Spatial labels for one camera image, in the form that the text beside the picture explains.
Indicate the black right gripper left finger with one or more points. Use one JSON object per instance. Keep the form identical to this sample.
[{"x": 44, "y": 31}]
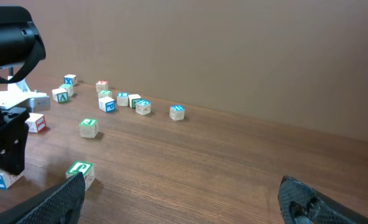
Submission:
[{"x": 61, "y": 203}]

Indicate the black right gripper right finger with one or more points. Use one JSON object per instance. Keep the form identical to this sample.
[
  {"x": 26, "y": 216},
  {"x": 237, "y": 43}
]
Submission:
[{"x": 299, "y": 203}]

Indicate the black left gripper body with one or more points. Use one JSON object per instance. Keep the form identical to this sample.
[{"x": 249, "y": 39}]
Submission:
[{"x": 13, "y": 136}]

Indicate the plain block red side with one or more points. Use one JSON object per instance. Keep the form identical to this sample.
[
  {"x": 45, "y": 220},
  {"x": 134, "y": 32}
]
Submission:
[{"x": 36, "y": 122}]

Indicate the block with green J top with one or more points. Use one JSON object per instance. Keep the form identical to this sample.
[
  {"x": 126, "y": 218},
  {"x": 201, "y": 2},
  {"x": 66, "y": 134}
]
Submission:
[{"x": 86, "y": 168}]

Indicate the block with green E top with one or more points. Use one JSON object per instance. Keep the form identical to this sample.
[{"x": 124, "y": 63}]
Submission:
[{"x": 88, "y": 128}]

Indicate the block with blue D top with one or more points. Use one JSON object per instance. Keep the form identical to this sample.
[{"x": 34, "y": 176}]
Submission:
[{"x": 143, "y": 107}]

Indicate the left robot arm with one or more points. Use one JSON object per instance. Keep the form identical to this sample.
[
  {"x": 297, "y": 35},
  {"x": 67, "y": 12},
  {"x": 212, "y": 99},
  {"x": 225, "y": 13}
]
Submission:
[{"x": 21, "y": 49}]

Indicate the block with green Z top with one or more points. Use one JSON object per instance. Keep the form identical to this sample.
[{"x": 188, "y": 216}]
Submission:
[{"x": 68, "y": 88}]

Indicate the block with green z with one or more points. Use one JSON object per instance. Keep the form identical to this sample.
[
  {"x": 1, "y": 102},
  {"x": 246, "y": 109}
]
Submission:
[
  {"x": 105, "y": 93},
  {"x": 68, "y": 88}
]

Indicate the block with blue X side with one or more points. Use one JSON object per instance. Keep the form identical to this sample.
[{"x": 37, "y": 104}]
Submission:
[{"x": 70, "y": 79}]

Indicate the block with green Z middle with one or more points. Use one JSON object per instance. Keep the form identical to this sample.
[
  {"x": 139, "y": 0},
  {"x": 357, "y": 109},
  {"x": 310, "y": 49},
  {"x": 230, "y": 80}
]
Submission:
[{"x": 105, "y": 93}]

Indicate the block with red V top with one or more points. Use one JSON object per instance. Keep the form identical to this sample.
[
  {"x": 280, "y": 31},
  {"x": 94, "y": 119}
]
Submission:
[{"x": 101, "y": 85}]

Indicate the block with blue L top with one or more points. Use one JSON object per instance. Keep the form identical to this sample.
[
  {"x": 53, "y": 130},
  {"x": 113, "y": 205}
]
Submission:
[{"x": 122, "y": 99}]

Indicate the plain block dark green side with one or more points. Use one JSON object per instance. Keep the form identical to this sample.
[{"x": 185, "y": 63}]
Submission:
[{"x": 133, "y": 98}]

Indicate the block with blue top right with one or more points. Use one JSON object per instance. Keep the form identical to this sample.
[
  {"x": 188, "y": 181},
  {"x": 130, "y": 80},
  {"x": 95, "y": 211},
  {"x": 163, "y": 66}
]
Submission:
[{"x": 177, "y": 112}]

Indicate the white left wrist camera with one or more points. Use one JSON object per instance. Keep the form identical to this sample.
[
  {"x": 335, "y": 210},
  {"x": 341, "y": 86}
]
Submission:
[{"x": 19, "y": 95}]

